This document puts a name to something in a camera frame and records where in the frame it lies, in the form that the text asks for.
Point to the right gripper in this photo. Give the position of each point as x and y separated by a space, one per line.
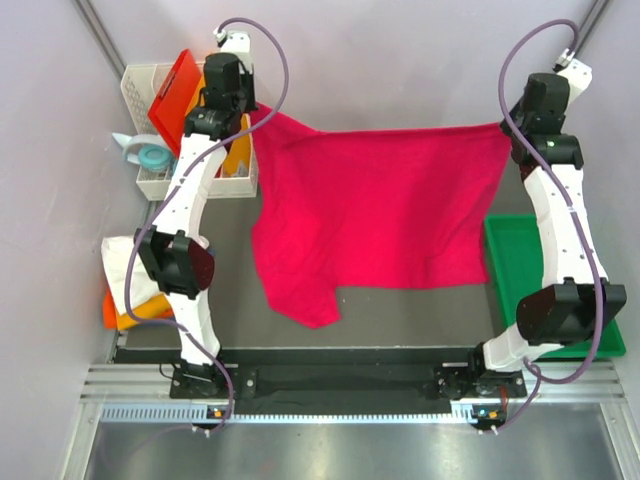
504 126

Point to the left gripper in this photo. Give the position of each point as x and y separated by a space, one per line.
246 78

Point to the magenta t shirt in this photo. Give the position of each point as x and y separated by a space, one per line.
396 209

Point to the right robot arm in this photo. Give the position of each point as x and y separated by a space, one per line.
576 300

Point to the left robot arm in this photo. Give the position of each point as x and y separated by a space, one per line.
202 153

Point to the orange plastic folder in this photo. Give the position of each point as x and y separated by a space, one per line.
237 161

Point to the red plastic folder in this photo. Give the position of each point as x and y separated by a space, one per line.
177 95

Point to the white plastic organizer basket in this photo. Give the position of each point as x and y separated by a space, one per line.
139 87

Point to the teal white headphones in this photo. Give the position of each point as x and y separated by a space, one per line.
148 151

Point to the green plastic tray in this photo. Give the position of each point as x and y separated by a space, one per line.
514 259

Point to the blue folded t shirt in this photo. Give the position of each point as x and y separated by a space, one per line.
212 252

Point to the white folded t shirt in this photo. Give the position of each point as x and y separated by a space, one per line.
116 253

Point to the orange folded t shirt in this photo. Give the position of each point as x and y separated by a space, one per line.
156 307

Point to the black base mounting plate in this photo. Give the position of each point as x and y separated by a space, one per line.
360 381

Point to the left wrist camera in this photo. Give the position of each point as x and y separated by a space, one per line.
235 42

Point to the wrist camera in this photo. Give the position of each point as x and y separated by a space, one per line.
235 42
578 74

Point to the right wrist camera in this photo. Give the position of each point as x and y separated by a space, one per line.
578 74

